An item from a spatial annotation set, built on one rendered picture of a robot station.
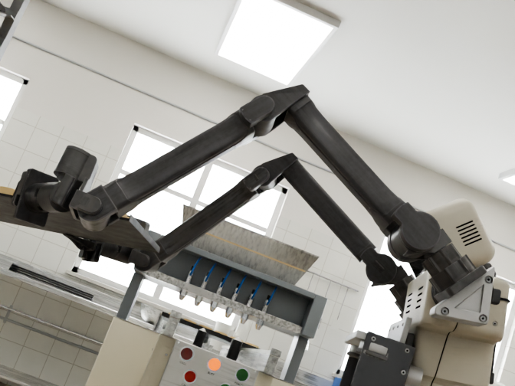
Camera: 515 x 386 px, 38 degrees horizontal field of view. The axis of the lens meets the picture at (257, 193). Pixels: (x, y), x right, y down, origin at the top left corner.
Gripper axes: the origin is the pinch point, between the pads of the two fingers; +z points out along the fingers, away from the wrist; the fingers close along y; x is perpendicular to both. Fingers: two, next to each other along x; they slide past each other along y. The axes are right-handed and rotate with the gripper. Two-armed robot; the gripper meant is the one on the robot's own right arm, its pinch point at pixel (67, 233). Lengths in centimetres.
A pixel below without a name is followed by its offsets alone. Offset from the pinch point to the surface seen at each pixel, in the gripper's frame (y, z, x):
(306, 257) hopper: 23, -113, -27
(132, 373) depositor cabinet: -33, -69, -57
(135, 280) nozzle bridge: 0, -68, -70
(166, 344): -20.8, -35.6, 4.5
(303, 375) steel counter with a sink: -17, -361, -249
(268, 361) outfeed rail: -19, -56, 24
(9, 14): 56, 23, -26
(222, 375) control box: -25, -47, 17
